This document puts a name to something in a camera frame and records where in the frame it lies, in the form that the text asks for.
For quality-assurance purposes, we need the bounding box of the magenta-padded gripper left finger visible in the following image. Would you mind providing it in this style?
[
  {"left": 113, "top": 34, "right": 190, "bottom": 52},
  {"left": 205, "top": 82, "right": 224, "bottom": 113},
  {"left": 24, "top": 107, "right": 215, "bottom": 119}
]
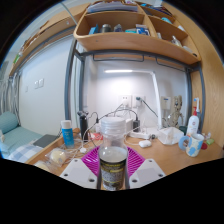
[{"left": 59, "top": 145, "right": 102, "bottom": 190}]

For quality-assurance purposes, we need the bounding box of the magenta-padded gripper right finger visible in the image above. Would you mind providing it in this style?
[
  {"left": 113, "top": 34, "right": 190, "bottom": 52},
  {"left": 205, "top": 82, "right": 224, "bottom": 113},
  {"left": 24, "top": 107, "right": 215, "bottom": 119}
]
[{"left": 126, "top": 146, "right": 167, "bottom": 190}]

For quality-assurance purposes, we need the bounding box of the clear plastic drink bottle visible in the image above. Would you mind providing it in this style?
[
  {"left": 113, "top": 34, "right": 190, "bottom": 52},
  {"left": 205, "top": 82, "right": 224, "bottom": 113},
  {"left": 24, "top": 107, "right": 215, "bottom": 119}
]
[{"left": 98, "top": 116, "right": 129, "bottom": 192}]

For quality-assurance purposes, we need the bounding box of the clear bag of bread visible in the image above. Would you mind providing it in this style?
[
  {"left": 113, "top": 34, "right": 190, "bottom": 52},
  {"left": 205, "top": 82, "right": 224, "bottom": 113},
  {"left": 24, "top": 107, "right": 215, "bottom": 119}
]
[
  {"left": 44, "top": 147, "right": 69, "bottom": 167},
  {"left": 33, "top": 159, "right": 54, "bottom": 173}
]

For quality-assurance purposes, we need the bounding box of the white earbuds case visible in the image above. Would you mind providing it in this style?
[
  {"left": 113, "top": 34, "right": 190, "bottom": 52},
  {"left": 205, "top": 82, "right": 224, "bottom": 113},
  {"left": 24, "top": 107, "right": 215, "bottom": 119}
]
[{"left": 138, "top": 139, "right": 153, "bottom": 149}]

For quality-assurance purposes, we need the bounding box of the white power strip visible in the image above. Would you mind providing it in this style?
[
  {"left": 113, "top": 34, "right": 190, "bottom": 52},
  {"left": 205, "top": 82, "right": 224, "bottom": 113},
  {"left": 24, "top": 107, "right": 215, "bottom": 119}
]
[{"left": 129, "top": 130, "right": 151, "bottom": 140}]

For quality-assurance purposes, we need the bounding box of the blue bottle with white cap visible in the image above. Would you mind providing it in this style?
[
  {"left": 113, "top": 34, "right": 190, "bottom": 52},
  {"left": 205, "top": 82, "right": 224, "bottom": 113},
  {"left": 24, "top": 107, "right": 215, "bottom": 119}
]
[{"left": 60, "top": 119, "right": 76, "bottom": 149}]

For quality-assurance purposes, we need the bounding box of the dark flat tablet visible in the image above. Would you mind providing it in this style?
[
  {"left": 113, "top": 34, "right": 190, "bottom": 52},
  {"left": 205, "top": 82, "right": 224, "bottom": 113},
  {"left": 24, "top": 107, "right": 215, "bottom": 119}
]
[{"left": 33, "top": 134, "right": 60, "bottom": 149}]

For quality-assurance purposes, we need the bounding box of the black electric shaver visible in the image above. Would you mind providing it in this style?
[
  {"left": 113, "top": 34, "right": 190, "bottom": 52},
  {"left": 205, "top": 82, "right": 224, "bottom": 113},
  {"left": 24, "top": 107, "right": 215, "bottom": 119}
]
[{"left": 77, "top": 110, "right": 90, "bottom": 141}]

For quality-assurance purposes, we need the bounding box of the white power adapter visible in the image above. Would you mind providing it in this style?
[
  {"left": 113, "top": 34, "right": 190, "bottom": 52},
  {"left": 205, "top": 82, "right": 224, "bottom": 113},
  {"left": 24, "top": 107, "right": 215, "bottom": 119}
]
[{"left": 114, "top": 117, "right": 134, "bottom": 134}]

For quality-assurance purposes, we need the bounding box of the white mug with blue map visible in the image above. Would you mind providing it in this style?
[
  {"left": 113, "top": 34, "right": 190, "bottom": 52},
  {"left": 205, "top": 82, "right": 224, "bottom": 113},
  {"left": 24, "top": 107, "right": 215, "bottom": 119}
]
[{"left": 178, "top": 133, "right": 205, "bottom": 158}]

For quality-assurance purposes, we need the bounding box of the white lotion bottle red pump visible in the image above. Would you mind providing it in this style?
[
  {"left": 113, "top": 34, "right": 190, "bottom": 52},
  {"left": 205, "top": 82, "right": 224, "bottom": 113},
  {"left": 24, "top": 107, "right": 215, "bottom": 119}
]
[{"left": 185, "top": 106, "right": 200, "bottom": 136}]

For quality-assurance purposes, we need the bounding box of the bed with blue bedding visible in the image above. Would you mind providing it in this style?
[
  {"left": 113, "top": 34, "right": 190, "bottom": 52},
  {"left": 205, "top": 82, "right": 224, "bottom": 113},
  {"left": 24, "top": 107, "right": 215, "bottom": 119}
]
[{"left": 0, "top": 111, "right": 44, "bottom": 161}]

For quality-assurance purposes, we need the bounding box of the white desk lamp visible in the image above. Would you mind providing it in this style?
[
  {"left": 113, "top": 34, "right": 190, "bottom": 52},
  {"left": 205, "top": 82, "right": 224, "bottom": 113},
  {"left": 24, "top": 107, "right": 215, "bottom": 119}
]
[{"left": 103, "top": 68, "right": 164, "bottom": 129}]

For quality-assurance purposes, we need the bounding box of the blue squeeze wash bottle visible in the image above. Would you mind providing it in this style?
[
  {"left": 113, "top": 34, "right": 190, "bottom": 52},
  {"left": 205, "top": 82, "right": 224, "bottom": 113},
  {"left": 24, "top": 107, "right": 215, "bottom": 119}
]
[{"left": 193, "top": 97, "right": 202, "bottom": 116}]

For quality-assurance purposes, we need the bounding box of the wooden shelf unit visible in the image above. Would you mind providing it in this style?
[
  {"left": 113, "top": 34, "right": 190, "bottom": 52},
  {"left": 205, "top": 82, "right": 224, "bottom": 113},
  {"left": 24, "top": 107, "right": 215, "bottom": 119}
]
[{"left": 73, "top": 0, "right": 203, "bottom": 66}]

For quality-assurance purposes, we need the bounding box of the black power cable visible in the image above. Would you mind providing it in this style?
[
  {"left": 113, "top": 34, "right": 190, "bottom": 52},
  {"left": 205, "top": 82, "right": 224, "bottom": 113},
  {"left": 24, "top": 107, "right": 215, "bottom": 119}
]
[{"left": 137, "top": 97, "right": 160, "bottom": 118}]

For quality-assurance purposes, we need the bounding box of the white wall outlet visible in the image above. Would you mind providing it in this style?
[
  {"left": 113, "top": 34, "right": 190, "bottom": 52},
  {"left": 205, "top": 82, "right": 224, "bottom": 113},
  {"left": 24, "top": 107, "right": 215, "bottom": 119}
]
[{"left": 134, "top": 95, "right": 146, "bottom": 108}]

